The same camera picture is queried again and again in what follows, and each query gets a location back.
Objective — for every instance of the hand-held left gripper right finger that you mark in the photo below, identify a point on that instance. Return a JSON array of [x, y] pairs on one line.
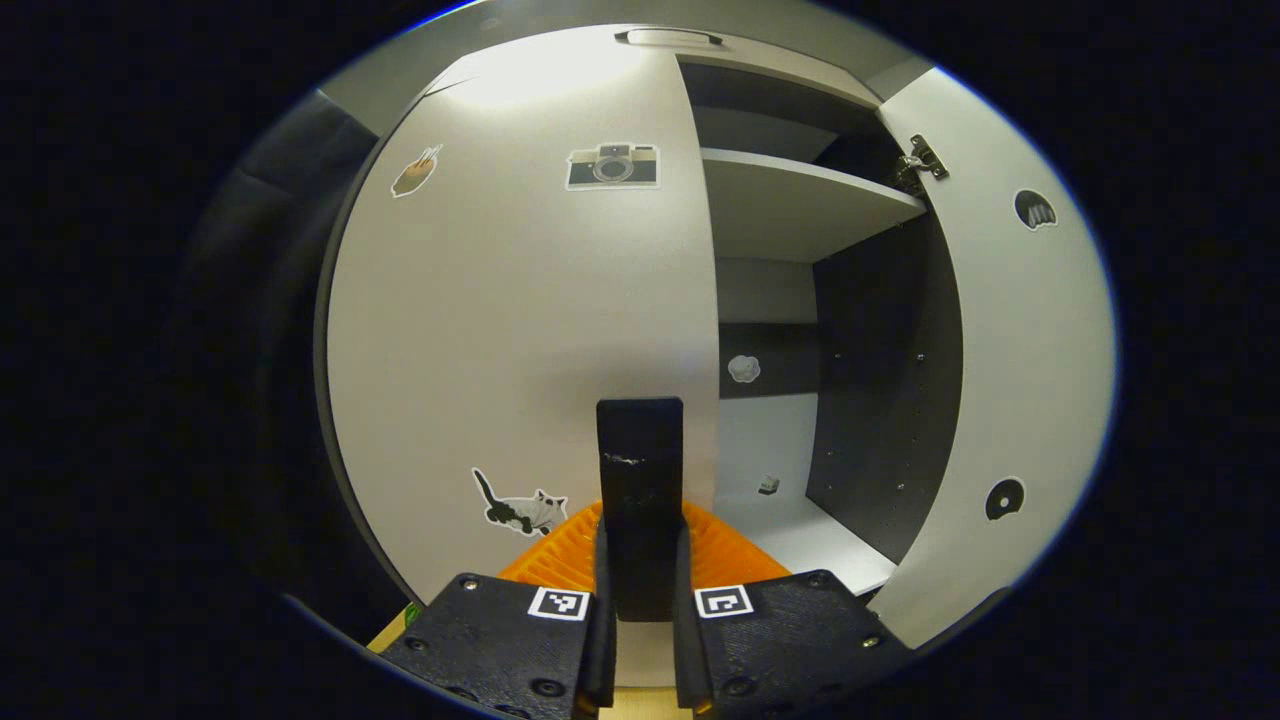
[[685, 660]]

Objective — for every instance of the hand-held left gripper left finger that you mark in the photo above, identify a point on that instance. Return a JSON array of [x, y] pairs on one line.
[[600, 660]]

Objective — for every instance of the cabinet door with camera sticker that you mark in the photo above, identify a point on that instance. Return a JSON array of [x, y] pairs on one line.
[[500, 330]]

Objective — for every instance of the cabinet door with cherry sticker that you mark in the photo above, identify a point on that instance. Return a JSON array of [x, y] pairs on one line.
[[1030, 380]]

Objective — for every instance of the white cabinet shelf board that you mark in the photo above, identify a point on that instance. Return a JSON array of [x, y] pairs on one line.
[[800, 540], [790, 200]]

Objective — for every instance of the metal door hinge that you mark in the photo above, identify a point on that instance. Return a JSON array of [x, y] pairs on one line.
[[925, 158]]

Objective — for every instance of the beige cabinet drawer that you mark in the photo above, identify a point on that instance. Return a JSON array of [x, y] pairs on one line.
[[800, 65]]

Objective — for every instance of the black backdrop cloth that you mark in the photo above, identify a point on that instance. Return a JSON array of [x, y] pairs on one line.
[[260, 300]]

